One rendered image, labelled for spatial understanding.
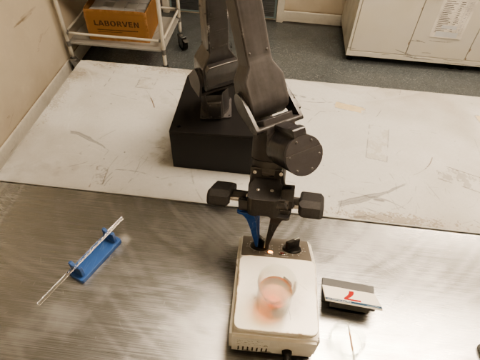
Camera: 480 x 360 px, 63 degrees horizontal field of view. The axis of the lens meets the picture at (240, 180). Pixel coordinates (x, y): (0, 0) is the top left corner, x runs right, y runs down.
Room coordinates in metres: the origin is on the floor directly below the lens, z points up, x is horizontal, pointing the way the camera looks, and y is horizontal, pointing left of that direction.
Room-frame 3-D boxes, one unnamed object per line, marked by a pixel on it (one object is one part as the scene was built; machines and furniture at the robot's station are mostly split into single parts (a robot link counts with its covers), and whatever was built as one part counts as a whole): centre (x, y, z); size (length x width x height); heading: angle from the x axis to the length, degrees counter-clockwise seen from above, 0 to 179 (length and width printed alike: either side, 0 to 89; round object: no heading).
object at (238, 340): (0.29, -0.06, 0.94); 0.22 x 0.13 x 0.08; 177
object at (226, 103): (0.66, 0.06, 1.04); 0.07 x 0.07 x 0.06; 3
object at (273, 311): (0.25, -0.06, 1.02); 0.06 x 0.05 x 0.08; 160
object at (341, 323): (0.23, -0.18, 0.91); 0.06 x 0.06 x 0.02
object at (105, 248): (0.36, 0.25, 0.92); 0.10 x 0.03 x 0.04; 153
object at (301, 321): (0.27, -0.06, 0.98); 0.12 x 0.12 x 0.01; 87
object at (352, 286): (0.31, -0.20, 0.92); 0.09 x 0.06 x 0.04; 82
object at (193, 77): (0.66, 0.06, 1.10); 0.09 x 0.07 x 0.06; 118
